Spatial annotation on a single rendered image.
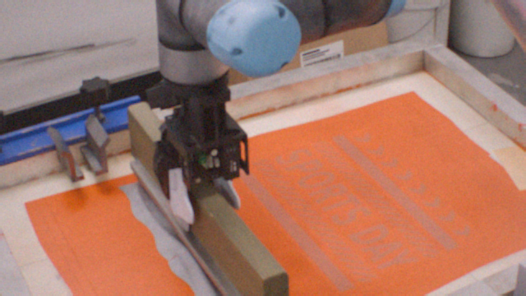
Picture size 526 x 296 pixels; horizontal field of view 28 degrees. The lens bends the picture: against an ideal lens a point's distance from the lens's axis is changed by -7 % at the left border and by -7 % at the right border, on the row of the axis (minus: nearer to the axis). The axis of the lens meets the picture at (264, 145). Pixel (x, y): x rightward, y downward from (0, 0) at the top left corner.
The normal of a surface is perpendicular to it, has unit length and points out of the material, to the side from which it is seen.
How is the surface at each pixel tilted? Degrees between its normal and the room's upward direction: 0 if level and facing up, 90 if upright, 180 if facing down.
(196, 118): 90
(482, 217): 0
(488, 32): 93
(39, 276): 0
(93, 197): 0
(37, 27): 90
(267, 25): 92
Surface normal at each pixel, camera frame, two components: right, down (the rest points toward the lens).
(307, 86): 0.44, 0.46
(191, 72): 0.00, 0.55
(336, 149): -0.04, -0.85
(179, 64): -0.30, 0.53
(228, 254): -0.90, 0.26
